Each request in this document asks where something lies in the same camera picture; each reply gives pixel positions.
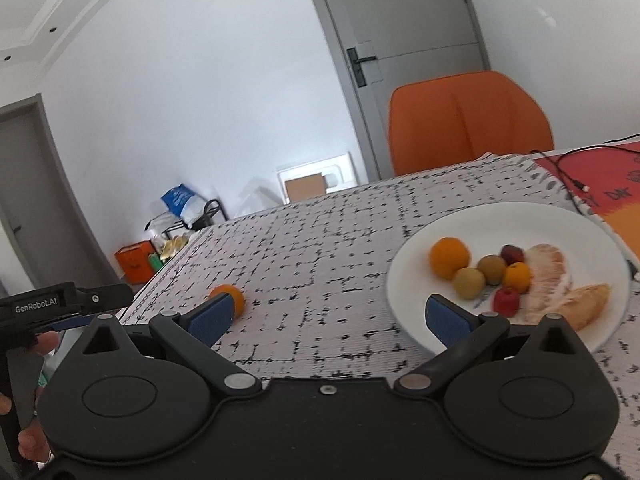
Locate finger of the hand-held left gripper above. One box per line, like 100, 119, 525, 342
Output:
36, 314, 91, 335
74, 282, 135, 312

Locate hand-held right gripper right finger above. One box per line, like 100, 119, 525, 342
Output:
394, 294, 597, 402

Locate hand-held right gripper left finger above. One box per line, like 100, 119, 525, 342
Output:
59, 293, 262, 402

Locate large orange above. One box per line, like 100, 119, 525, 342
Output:
207, 284, 246, 319
429, 236, 472, 281

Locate brown kiwi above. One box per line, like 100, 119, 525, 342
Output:
476, 255, 507, 286
453, 266, 487, 301

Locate bright red fruit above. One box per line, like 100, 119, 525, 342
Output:
492, 286, 521, 318

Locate small orange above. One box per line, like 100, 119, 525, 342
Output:
502, 261, 532, 294

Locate pale peeled pomelo segment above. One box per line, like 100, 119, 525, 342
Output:
520, 242, 571, 325

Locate orange-skinned pomelo wedge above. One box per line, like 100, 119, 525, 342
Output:
562, 283, 612, 332

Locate white plate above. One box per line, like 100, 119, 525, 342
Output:
386, 201, 632, 356

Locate person's left hand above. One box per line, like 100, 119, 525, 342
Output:
0, 332, 59, 466

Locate orange box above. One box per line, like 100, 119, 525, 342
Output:
114, 241, 156, 284

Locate black metal rack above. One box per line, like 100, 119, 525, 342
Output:
199, 199, 229, 227

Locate blue plastic bag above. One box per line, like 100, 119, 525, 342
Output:
161, 185, 207, 227

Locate brown cardboard piece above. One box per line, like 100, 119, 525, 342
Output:
283, 173, 326, 204

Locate white foam packaging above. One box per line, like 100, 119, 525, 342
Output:
275, 152, 356, 206

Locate orange chair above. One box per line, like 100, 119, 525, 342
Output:
389, 71, 554, 177

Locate red table mat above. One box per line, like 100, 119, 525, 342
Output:
532, 141, 640, 261

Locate grey door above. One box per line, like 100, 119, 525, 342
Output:
300, 0, 494, 182

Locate grey door frame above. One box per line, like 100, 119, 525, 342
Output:
0, 94, 122, 293

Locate black cable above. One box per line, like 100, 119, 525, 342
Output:
529, 132, 640, 217

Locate black door handle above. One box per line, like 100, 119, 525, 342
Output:
347, 47, 377, 87

